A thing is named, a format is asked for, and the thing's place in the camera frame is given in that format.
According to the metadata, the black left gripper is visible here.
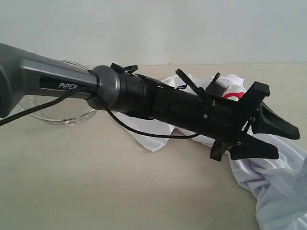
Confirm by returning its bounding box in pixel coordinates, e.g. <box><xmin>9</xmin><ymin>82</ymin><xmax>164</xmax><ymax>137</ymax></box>
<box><xmin>199</xmin><ymin>82</ymin><xmax>300</xmax><ymax>161</ymax></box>

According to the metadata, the white t-shirt red logo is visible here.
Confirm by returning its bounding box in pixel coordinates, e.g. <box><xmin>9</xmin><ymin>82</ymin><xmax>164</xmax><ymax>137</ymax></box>
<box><xmin>116</xmin><ymin>74</ymin><xmax>307</xmax><ymax>230</ymax></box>

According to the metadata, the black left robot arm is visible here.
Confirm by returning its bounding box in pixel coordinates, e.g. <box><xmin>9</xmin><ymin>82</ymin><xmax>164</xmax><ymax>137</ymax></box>
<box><xmin>0</xmin><ymin>44</ymin><xmax>300</xmax><ymax>161</ymax></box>

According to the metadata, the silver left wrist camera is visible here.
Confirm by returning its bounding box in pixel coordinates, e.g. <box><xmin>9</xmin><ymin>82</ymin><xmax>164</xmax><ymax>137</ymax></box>
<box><xmin>205</xmin><ymin>72</ymin><xmax>228</xmax><ymax>97</ymax></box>

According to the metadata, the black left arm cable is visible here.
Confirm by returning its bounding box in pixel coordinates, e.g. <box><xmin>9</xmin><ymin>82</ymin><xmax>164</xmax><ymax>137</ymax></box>
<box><xmin>0</xmin><ymin>63</ymin><xmax>200</xmax><ymax>139</ymax></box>

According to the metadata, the metal wire mesh basket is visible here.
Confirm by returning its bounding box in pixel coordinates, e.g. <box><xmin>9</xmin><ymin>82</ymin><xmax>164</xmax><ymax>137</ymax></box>
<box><xmin>18</xmin><ymin>59</ymin><xmax>98</xmax><ymax>127</ymax></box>

